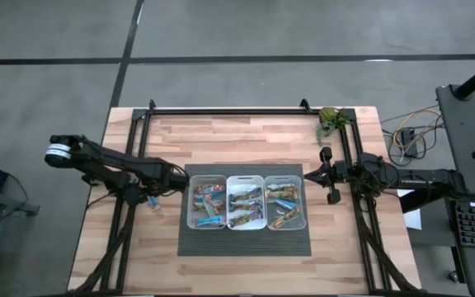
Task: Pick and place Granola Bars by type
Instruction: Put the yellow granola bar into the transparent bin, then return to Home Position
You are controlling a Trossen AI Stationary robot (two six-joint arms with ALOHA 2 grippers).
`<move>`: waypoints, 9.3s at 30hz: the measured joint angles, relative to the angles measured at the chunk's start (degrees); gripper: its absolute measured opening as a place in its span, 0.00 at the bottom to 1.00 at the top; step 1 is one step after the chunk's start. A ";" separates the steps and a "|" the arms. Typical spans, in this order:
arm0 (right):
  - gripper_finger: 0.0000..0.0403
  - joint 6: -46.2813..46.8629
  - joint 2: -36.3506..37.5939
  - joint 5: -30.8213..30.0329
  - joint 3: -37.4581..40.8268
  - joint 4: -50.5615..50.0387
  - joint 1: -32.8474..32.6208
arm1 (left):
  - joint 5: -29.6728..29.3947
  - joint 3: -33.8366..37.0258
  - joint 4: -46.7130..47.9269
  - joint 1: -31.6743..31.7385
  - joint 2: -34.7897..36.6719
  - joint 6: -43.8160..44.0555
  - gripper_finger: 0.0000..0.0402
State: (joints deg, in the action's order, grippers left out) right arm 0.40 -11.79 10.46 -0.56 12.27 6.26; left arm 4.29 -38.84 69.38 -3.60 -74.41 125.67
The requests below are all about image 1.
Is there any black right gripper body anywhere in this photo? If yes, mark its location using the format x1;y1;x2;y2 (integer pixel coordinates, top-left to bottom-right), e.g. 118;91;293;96
318;146;350;205

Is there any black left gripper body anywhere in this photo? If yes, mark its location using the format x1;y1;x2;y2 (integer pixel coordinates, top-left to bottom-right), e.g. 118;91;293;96
126;180;168;205

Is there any clear plastic bin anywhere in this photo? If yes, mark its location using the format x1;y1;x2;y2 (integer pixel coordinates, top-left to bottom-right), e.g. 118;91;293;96
263;174;308;231

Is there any grey plastic bin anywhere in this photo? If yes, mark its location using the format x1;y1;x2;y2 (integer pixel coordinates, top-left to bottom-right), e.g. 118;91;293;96
186;174;228;231

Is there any small artificial green plant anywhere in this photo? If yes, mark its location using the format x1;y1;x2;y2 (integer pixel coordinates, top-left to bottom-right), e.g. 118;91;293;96
314;106;352;146

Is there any white plastic bin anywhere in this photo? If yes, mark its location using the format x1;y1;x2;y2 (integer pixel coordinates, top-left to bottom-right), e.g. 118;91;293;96
225;174;268;231

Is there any black power adapter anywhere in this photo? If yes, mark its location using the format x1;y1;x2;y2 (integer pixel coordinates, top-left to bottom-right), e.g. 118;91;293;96
401;128;420;158

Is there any white paper sheet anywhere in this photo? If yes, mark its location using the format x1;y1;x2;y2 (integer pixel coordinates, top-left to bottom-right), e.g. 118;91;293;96
395;189;423;231

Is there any black desk beam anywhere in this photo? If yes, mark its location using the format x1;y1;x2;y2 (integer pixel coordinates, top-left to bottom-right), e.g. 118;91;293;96
400;190;449;215

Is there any dark ribbed placemat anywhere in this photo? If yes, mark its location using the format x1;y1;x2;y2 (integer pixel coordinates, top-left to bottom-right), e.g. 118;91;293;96
177;163;313;257

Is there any dark grey desk top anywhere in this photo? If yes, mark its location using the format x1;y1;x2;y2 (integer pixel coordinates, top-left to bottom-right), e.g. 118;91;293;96
435;84;475;197

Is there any grey cart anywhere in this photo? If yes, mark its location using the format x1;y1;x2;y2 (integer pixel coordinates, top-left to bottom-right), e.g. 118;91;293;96
0;184;41;297

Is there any yellow cable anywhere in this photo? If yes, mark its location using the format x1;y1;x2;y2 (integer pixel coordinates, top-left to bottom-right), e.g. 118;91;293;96
379;105;444;166

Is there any black metal frame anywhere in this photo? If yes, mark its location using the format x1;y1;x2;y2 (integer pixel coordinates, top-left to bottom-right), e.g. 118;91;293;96
66;98;428;297

